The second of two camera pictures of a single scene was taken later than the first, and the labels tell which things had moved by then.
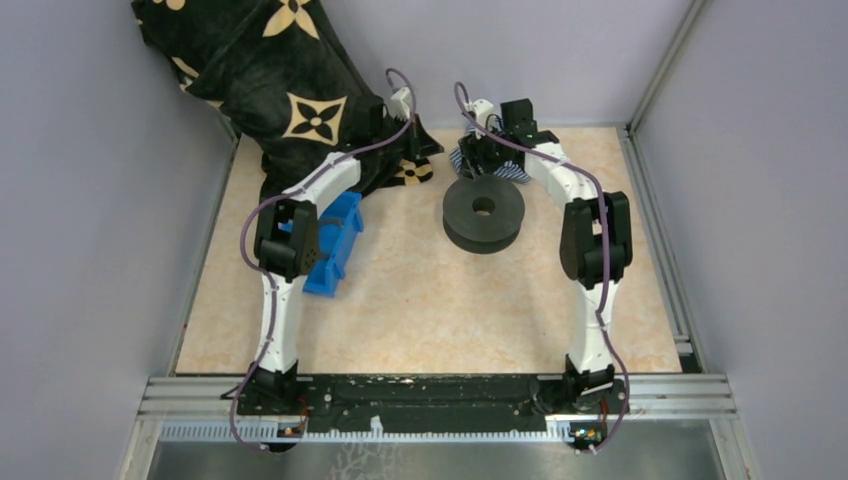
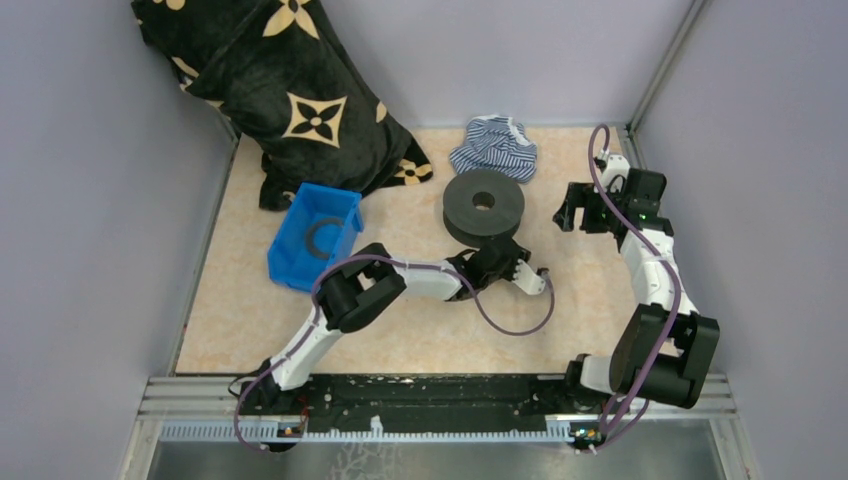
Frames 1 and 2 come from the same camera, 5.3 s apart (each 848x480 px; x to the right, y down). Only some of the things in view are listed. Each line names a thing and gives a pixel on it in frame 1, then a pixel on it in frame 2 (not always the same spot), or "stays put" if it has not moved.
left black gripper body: (391, 138) -> (509, 271)
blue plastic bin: (339, 221) stays put
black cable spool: (482, 215) stays put
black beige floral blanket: (283, 74) stays put
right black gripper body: (488, 149) -> (597, 214)
